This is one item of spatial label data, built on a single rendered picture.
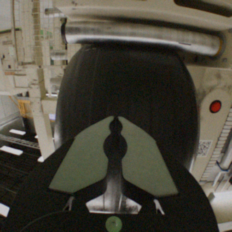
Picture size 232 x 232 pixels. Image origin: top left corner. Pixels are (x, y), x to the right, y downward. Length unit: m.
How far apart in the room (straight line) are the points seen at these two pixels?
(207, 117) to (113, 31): 0.38
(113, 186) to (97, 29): 0.30
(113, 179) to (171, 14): 0.31
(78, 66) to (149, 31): 0.15
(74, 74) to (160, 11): 0.19
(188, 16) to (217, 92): 0.26
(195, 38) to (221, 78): 0.19
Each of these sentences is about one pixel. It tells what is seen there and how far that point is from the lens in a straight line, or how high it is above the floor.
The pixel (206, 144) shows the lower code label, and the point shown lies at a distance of 0.55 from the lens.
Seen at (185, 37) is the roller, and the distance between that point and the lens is 0.32.
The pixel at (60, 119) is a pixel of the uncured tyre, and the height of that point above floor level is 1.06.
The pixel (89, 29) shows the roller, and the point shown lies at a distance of 0.30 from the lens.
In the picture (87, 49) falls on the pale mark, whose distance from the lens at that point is 0.31.
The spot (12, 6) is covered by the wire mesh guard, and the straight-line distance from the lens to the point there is 1.02.
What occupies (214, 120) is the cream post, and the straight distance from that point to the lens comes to 0.51.
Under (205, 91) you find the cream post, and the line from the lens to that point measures 0.45.
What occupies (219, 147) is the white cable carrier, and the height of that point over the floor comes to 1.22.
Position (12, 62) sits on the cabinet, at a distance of 5.13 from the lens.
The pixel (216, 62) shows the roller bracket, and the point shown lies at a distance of 0.38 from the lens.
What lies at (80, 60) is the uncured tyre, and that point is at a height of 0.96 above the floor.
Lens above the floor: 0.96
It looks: 23 degrees up
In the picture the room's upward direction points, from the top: 177 degrees counter-clockwise
